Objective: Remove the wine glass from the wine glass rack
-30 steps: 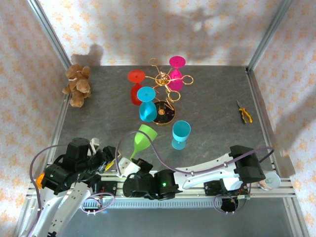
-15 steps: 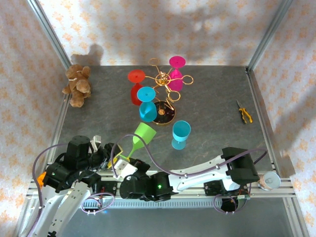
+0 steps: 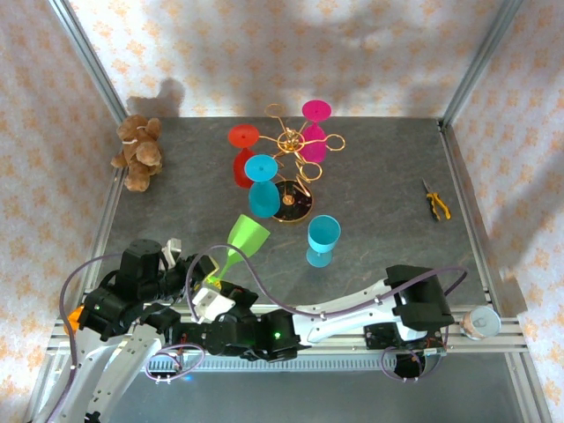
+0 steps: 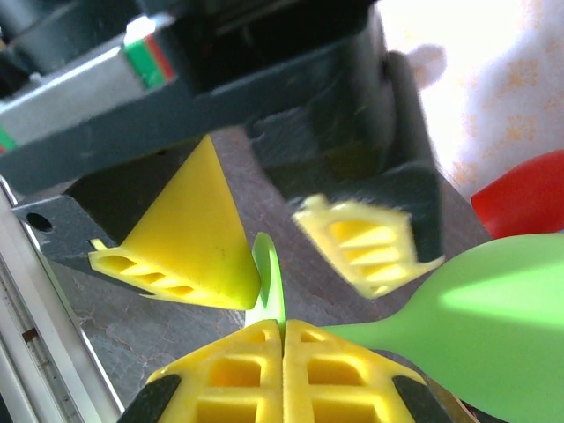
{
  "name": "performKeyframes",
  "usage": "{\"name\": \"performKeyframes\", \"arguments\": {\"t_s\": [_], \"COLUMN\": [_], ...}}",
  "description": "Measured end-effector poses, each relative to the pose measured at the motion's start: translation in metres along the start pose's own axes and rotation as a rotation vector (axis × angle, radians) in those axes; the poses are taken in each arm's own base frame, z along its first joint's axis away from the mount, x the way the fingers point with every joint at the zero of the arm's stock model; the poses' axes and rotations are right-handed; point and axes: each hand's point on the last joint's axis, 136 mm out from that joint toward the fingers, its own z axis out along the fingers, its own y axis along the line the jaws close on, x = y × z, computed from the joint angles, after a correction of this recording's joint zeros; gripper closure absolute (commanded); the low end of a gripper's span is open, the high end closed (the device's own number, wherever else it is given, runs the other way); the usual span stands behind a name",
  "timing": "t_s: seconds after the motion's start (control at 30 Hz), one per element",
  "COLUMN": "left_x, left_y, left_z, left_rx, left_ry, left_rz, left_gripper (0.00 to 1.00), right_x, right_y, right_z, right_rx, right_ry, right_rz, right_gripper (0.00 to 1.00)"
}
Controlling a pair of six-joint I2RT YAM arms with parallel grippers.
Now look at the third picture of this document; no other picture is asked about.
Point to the green plastic wine glass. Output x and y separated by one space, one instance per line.
249 235

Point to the blue plastic wine glass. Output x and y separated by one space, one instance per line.
324 233
263 200

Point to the red plastic wine glass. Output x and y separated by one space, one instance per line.
242 135

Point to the pink plastic wine glass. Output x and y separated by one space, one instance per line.
316 111

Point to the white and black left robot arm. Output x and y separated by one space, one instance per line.
132 348

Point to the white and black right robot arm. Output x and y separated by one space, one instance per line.
352 308

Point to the orange plastic piece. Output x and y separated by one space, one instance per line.
74 319

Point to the brown teddy bear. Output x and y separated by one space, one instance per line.
138 150

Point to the silver tin can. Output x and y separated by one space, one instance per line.
482 324

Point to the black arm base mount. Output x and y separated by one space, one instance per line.
379 340
191 337

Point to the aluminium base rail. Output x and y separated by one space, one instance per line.
339 349

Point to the aluminium frame post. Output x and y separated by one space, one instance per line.
481 61
94 61

